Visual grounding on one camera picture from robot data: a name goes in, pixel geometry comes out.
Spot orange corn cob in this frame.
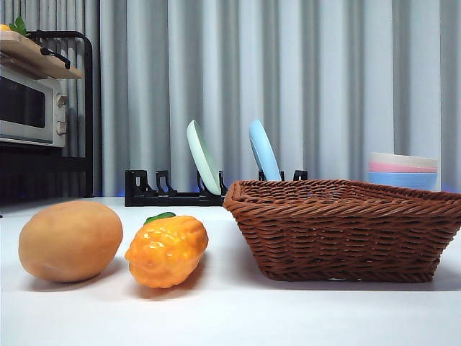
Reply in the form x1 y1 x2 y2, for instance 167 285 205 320
125 211 209 289

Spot brown wicker basket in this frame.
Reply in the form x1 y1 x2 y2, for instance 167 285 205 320
223 179 461 283

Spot tan potato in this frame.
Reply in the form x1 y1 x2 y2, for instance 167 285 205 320
18 200 124 283

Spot pale green plate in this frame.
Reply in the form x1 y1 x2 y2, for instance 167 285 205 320
187 119 223 196

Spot pale blue plate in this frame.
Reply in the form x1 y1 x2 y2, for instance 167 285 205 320
249 119 283 182

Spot black dish rack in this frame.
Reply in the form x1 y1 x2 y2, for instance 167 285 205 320
124 169 309 208

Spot grey curtain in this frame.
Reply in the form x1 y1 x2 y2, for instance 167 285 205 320
0 0 461 198

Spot pink bowl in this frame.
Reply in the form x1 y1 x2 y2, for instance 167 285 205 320
367 161 439 174

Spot blue bowl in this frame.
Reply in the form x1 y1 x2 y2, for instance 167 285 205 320
367 171 439 191

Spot beige bowl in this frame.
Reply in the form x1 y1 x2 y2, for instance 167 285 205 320
367 151 440 169

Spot silver toaster oven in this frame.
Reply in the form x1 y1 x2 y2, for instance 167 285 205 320
0 66 70 148

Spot wooden board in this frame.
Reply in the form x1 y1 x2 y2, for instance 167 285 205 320
0 30 84 79

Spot green leaves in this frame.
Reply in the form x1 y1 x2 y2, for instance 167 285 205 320
9 16 28 36

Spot black metal shelf frame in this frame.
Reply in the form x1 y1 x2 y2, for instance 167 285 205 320
0 30 95 208

